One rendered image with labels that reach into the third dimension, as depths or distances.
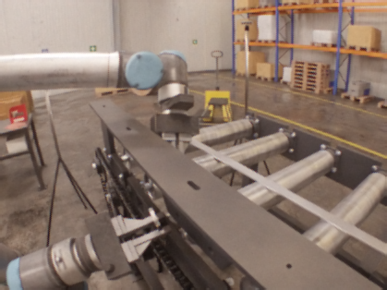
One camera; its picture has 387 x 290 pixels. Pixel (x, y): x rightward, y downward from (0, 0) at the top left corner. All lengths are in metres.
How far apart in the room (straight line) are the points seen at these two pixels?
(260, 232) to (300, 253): 0.06
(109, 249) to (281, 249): 0.31
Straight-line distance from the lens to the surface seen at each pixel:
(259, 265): 0.26
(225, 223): 0.31
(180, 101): 0.62
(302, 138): 1.39
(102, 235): 0.48
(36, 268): 0.51
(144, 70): 0.55
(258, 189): 0.84
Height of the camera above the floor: 1.37
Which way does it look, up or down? 23 degrees down
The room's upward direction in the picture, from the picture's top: 1 degrees counter-clockwise
